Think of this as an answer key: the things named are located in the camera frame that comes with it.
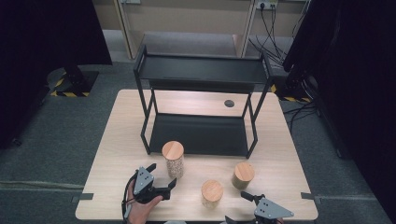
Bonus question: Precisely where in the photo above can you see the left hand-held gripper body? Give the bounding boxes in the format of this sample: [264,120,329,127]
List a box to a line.
[134,166,172,205]

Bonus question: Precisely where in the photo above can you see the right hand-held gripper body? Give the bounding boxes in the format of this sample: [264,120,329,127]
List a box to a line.
[239,197,294,224]

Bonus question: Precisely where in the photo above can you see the brown jar wooden lid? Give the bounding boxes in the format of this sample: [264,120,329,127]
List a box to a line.
[231,161,256,190]

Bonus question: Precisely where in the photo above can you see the tall glass jar wooden lid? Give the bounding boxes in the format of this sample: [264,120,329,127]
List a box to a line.
[161,140,185,180]

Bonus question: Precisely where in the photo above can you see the short glass jar pale contents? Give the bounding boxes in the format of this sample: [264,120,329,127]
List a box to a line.
[200,179,224,209]

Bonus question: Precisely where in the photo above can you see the black two-tier metal rack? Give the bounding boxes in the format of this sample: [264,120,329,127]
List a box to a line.
[133,44,275,160]

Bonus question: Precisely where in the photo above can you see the person's left hand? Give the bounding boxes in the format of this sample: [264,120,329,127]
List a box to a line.
[126,180,164,224]

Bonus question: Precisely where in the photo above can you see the black base yellow striped tape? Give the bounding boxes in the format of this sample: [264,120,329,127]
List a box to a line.
[269,83,312,104]

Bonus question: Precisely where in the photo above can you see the black stand base striped tape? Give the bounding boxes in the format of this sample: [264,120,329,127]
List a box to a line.
[46,66,100,98]

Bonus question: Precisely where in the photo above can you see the beige wooden cabinet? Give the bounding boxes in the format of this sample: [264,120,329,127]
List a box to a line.
[92,0,312,60]

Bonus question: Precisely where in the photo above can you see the black curtain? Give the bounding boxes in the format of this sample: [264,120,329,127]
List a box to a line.
[0,0,113,150]
[282,0,396,217]

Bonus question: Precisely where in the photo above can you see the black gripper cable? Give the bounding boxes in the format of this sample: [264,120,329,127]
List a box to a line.
[120,172,138,224]

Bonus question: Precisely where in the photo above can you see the black floor cables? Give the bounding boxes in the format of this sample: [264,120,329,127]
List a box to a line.
[281,74,319,133]

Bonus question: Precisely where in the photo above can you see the bundle of black hanging cables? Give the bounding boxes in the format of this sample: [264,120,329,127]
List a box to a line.
[247,3,312,67]

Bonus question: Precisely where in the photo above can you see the white wall power outlet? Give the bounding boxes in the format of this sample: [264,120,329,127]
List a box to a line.
[256,0,279,10]

